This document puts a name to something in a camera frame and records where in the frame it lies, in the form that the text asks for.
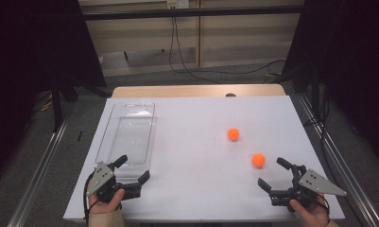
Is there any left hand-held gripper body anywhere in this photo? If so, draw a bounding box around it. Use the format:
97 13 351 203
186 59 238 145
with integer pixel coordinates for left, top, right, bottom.
86 161 144 203

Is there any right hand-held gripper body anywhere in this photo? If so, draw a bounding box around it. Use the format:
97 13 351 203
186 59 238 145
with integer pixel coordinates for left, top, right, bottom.
269 164 348 209

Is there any orange ball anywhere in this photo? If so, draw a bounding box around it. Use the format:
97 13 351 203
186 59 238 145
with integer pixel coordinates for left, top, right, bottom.
227 127 241 142
251 152 267 168

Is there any clear plastic container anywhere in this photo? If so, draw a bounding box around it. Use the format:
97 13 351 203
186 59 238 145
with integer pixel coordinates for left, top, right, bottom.
95 102 159 174

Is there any person's left hand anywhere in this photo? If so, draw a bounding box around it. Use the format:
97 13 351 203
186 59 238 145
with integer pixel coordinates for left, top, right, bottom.
86 188 126 216

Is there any person's right hand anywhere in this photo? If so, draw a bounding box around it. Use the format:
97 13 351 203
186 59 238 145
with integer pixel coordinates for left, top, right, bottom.
289 194 331 227

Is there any white table cover sheet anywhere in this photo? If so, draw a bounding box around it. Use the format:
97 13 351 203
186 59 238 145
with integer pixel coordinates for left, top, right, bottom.
62 96 346 222

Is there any black metal stand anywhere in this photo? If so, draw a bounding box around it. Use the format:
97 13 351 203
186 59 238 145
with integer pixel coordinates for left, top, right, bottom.
309 69 322 112
49 77 66 133

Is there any wooden table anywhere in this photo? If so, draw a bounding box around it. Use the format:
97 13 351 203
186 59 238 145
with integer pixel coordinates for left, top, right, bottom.
111 83 286 98

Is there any black curtain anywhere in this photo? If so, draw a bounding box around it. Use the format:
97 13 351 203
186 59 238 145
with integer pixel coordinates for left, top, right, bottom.
0 0 108 183
281 0 379 166

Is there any black horizontal bar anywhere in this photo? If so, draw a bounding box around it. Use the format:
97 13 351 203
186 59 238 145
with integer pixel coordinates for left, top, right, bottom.
81 5 305 22

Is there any right hand-held gripper black cable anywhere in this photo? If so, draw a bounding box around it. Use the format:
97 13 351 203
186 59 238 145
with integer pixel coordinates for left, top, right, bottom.
316 193 332 219

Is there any hand-held gripper black cable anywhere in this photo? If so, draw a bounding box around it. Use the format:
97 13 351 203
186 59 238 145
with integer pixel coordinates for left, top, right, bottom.
82 171 98 227
316 193 332 219

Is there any left hand-held gripper black cable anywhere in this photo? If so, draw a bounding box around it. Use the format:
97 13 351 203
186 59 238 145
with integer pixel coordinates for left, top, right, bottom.
82 171 98 227

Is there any metal floor rail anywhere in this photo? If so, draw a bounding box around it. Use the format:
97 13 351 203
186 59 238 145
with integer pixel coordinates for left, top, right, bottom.
295 93 379 227
7 103 76 227

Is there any black floor cable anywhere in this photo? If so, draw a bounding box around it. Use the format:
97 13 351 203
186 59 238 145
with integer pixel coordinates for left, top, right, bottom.
303 84 336 178

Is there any yellow cable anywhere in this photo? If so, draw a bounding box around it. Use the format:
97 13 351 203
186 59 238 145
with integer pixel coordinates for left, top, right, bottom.
32 91 55 115

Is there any black hanging cable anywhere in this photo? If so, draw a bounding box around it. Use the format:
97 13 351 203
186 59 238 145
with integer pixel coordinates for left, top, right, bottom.
168 17 222 85
174 17 286 76

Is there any white wall power outlet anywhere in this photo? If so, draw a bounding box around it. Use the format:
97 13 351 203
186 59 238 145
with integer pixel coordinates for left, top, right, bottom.
166 0 190 9

